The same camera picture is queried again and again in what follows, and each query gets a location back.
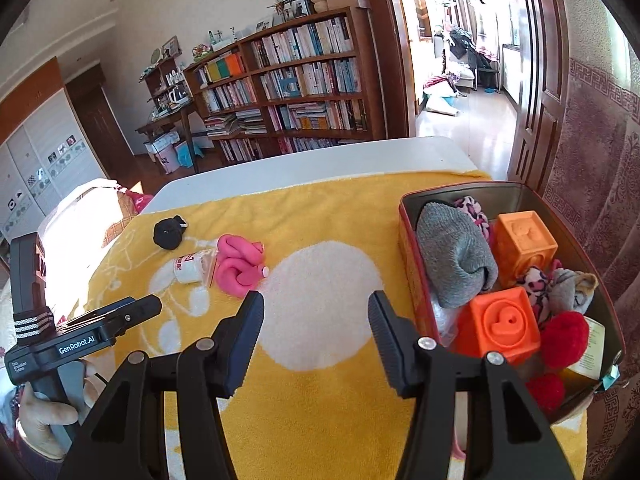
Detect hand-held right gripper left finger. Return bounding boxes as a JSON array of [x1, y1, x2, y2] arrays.
[[57, 290, 266, 480]]

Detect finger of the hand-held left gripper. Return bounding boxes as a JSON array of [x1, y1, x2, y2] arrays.
[[57, 294, 163, 337]]

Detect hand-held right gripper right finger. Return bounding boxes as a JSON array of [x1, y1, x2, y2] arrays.
[[367, 290, 576, 480]]

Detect red metal tin box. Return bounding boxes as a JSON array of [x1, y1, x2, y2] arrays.
[[398, 182, 626, 423]]

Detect red pompom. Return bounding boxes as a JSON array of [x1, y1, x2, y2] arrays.
[[540, 311, 590, 370], [525, 372, 566, 413]]

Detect light orange embossed block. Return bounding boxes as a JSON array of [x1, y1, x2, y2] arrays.
[[492, 210, 558, 293]]

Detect person's left forearm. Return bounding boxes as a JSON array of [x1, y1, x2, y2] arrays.
[[0, 425, 68, 480]]

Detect person's left hand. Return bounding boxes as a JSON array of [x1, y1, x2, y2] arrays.
[[17, 360, 102, 458]]

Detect clear plastic bag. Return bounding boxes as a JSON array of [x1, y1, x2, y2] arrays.
[[432, 295, 468, 346]]

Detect small white wrapped roll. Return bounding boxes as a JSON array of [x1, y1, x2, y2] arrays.
[[173, 249, 218, 285]]

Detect pink rolled sock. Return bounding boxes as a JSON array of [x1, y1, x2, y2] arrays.
[[215, 234, 271, 296]]

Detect black sock ball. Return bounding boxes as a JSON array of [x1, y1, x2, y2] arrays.
[[152, 215, 188, 250]]

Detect bed with floral quilt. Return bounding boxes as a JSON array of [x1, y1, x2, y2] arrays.
[[0, 180, 151, 356]]

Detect red pillow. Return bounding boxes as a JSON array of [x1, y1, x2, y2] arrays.
[[124, 187, 155, 213]]

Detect dark orange embossed block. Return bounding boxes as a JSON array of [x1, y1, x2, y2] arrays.
[[452, 286, 542, 365]]

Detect white and wood wardrobe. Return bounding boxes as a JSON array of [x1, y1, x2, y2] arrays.
[[0, 57, 108, 246]]

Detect yellow and white towel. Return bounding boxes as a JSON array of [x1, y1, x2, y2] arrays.
[[85, 170, 588, 480]]

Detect pink bin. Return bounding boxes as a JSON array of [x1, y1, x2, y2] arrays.
[[157, 142, 181, 173]]

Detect blue bag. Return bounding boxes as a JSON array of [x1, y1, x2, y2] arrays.
[[175, 140, 203, 168]]

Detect dark wooden door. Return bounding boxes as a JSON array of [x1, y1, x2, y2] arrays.
[[65, 64, 143, 181]]

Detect wooden desk with shelf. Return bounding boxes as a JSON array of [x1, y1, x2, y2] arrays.
[[136, 52, 201, 176]]

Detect grey tiger print sock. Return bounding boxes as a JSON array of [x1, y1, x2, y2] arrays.
[[547, 268, 599, 316]]

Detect yellow paper box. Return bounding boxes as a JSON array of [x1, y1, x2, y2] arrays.
[[560, 316, 607, 381]]

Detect white bag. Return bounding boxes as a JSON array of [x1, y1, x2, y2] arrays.
[[425, 95, 458, 116]]

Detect patterned mauve curtain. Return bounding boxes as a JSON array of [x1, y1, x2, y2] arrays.
[[537, 35, 640, 480]]

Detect wooden bookshelf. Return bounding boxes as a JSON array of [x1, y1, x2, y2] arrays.
[[182, 6, 388, 163]]

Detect rows of books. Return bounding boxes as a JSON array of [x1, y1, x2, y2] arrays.
[[192, 17, 371, 161]]

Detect wooden sliding door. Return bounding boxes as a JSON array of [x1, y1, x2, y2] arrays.
[[502, 0, 571, 196]]

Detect chair with dark clothes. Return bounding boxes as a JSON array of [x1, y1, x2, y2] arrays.
[[447, 27, 493, 86]]

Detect wooden door frame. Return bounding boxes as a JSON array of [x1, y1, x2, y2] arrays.
[[355, 0, 418, 141]]

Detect film strip photo frame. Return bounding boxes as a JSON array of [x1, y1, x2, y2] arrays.
[[277, 0, 312, 23]]

